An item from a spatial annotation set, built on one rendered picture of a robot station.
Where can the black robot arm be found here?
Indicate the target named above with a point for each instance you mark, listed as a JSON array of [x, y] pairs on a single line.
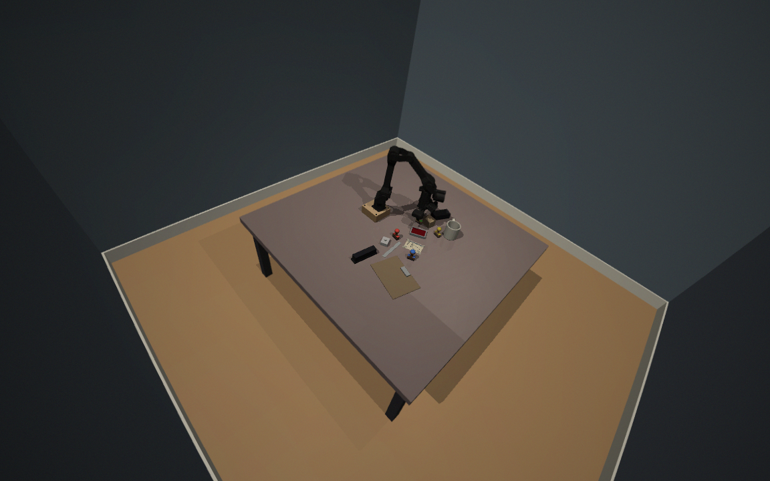
[[428, 187]]

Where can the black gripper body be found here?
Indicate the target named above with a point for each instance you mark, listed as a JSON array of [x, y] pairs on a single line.
[[420, 213]]

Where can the grey mug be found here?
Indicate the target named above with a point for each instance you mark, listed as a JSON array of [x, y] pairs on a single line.
[[452, 230]]

